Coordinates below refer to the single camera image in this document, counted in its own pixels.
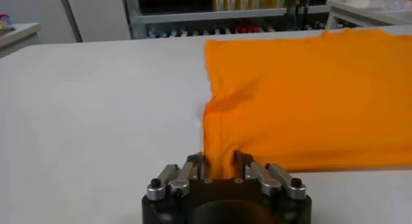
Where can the red cloth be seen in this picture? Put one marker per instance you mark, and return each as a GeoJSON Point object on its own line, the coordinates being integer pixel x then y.
{"type": "Point", "coordinates": [4, 17]}

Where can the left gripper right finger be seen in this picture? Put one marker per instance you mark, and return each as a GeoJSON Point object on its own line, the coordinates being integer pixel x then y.
{"type": "Point", "coordinates": [270, 177]}

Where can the white clothes side table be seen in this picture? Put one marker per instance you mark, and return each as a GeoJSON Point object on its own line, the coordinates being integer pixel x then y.
{"type": "Point", "coordinates": [19, 32]}

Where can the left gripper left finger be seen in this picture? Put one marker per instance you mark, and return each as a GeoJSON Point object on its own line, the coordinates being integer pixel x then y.
{"type": "Point", "coordinates": [180, 177]}

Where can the orange T-shirt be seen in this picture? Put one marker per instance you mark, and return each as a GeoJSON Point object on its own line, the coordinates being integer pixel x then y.
{"type": "Point", "coordinates": [305, 99]}

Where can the grey wall post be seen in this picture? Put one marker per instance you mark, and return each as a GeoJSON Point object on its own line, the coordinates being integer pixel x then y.
{"type": "Point", "coordinates": [69, 16]}

